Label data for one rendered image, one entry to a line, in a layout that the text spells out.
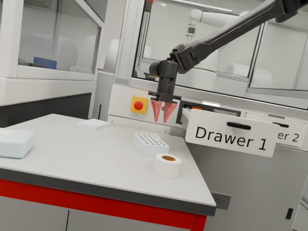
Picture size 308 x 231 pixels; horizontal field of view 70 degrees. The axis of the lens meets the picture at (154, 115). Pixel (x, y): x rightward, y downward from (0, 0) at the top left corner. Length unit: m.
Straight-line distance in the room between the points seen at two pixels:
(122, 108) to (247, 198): 0.76
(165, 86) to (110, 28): 3.68
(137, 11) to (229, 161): 0.82
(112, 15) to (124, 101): 3.45
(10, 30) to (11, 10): 0.07
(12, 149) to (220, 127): 0.57
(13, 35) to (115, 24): 3.49
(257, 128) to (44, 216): 0.64
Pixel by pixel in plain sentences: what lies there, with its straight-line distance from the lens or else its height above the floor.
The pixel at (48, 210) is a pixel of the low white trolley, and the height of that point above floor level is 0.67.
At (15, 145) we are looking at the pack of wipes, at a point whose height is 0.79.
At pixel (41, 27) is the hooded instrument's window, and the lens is 1.17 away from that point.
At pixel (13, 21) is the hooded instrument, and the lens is 0.97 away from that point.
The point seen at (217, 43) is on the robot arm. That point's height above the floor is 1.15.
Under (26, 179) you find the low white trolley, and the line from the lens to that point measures 0.55.
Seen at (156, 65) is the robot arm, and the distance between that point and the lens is 0.79.
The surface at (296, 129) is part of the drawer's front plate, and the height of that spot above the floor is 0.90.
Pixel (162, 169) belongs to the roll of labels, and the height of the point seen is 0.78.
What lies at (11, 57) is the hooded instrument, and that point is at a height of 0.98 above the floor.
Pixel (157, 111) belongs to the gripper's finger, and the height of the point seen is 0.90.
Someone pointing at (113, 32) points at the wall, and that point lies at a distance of 4.34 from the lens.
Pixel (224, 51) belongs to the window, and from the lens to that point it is 1.11.
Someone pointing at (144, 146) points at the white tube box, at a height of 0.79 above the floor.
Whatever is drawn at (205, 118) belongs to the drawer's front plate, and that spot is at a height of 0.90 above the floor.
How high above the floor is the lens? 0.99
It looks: 8 degrees down
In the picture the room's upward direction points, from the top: 11 degrees clockwise
